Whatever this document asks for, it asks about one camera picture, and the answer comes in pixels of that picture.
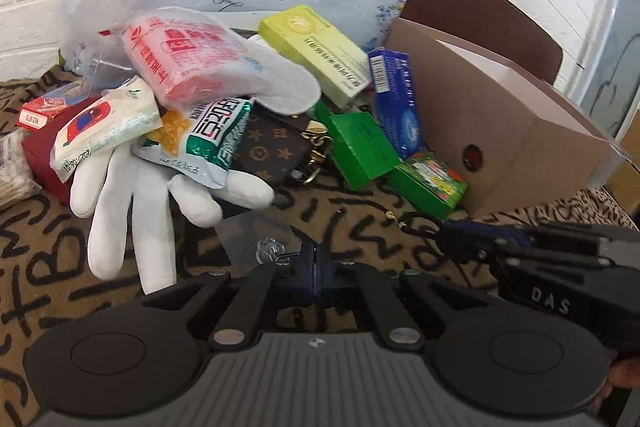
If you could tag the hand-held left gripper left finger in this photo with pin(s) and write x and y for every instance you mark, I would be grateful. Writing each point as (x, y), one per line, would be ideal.
(306, 277)

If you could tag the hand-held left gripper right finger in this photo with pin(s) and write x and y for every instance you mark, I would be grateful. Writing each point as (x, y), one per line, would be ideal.
(325, 278)

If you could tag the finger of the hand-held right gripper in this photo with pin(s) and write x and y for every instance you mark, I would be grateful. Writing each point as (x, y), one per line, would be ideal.
(472, 253)
(490, 232)

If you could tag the clear plastic pouch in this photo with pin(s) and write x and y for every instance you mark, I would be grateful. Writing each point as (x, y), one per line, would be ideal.
(250, 234)

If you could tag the cardboard box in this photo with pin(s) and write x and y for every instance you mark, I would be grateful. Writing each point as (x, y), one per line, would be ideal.
(520, 142)

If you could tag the person's right hand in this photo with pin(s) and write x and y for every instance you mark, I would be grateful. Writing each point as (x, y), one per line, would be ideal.
(625, 372)

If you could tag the small colourful green box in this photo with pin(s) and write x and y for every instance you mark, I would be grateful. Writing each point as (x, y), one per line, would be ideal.
(430, 184)

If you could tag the brown patterned wallet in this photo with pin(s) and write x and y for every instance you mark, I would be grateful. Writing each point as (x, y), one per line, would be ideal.
(270, 147)

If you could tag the plain green box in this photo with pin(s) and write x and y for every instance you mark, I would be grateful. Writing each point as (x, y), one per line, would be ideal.
(360, 147)

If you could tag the blue box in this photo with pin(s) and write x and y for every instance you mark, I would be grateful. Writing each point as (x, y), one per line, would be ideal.
(397, 102)

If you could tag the green white snack packet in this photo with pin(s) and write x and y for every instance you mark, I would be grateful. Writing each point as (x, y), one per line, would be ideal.
(205, 142)

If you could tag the white five-finger glove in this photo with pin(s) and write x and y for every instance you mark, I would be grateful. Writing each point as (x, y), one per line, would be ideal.
(125, 212)

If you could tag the yellow-green box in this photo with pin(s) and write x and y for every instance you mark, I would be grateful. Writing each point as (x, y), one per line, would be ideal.
(315, 47)

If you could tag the white tissue pack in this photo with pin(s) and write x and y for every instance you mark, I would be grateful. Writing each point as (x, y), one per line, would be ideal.
(105, 122)

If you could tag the pink plastic packet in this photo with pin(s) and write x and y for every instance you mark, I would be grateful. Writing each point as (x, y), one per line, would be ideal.
(180, 52)

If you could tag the dark red box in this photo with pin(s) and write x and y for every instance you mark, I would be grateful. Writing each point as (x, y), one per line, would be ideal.
(42, 157)

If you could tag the red white card box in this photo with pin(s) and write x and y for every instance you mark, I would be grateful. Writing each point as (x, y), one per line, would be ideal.
(47, 109)

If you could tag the bag of cotton swabs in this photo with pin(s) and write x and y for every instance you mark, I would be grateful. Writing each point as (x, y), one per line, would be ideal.
(15, 172)

